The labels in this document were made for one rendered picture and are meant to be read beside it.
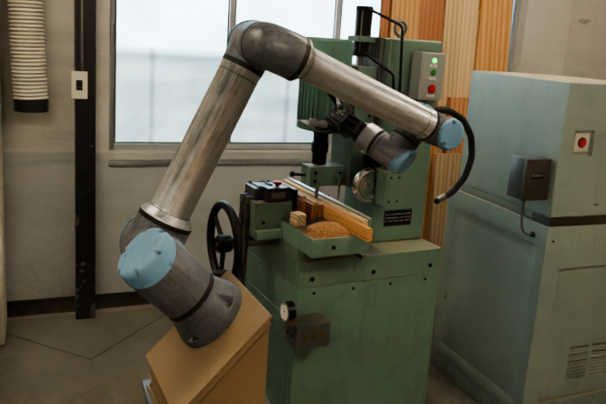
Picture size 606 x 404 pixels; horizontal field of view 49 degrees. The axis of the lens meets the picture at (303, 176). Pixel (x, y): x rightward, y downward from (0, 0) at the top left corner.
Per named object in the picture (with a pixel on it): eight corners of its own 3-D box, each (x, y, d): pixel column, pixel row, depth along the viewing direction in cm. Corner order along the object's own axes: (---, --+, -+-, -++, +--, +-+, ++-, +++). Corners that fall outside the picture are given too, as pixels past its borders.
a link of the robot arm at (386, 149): (419, 155, 203) (399, 181, 203) (388, 133, 208) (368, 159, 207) (417, 146, 195) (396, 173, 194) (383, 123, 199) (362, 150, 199)
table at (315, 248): (215, 209, 253) (215, 194, 252) (288, 205, 267) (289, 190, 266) (283, 261, 200) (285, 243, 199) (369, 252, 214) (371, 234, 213)
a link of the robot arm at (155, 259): (171, 328, 159) (118, 285, 151) (157, 299, 174) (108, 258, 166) (217, 282, 161) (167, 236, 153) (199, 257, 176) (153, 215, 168)
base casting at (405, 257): (245, 247, 253) (246, 224, 251) (372, 235, 279) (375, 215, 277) (298, 289, 214) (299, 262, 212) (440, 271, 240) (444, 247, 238)
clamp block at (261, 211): (238, 218, 232) (239, 193, 231) (273, 215, 239) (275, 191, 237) (254, 230, 220) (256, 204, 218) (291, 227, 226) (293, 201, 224)
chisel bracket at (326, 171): (299, 187, 236) (301, 162, 234) (334, 185, 242) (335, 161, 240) (309, 191, 229) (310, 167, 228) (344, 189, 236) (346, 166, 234)
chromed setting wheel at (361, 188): (348, 202, 229) (352, 167, 227) (379, 200, 235) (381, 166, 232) (353, 204, 227) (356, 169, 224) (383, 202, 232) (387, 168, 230)
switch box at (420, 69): (407, 97, 231) (411, 50, 228) (430, 98, 235) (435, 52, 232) (417, 100, 226) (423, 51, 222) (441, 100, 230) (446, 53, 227)
